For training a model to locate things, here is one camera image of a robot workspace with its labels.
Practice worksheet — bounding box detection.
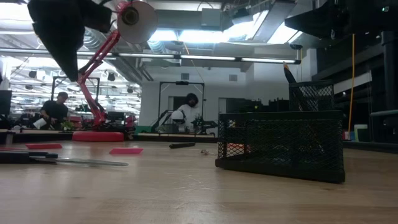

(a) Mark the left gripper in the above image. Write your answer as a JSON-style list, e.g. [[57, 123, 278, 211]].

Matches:
[[27, 0, 113, 82]]

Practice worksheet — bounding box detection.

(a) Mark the red eraser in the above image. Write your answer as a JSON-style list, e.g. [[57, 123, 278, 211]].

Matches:
[[24, 142, 63, 150], [108, 147, 144, 156]]

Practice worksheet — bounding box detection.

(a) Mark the black pen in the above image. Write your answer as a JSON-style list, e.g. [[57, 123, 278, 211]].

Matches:
[[282, 61, 308, 112], [169, 142, 197, 149]]

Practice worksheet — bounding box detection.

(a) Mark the black mesh desk organizer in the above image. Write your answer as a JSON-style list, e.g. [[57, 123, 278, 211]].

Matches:
[[215, 79, 346, 184]]

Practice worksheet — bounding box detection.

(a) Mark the person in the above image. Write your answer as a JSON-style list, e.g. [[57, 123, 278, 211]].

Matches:
[[39, 91, 71, 131], [174, 92, 200, 133]]

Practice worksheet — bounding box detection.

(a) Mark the black background monitor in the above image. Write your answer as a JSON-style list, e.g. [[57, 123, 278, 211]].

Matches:
[[0, 89, 13, 116], [106, 111, 126, 123]]

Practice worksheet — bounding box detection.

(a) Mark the red desk lamp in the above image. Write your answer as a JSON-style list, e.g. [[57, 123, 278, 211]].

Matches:
[[72, 0, 159, 143]]

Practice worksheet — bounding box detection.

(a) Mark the long ceiling light strip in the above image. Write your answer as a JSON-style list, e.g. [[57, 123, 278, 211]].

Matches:
[[0, 47, 302, 65]]

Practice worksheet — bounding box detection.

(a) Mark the white round lamp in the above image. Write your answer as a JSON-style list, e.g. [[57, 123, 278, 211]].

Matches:
[[170, 110, 187, 124]]

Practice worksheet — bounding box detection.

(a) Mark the white and green bin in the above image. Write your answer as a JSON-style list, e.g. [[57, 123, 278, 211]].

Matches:
[[343, 123, 369, 142]]

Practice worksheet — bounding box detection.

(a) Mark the black background rig frame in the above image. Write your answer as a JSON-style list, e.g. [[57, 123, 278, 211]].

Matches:
[[157, 80, 206, 135], [50, 75, 101, 129]]

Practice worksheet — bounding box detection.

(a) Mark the yellow hanging cord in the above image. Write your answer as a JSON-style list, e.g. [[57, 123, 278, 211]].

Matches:
[[347, 33, 356, 134]]

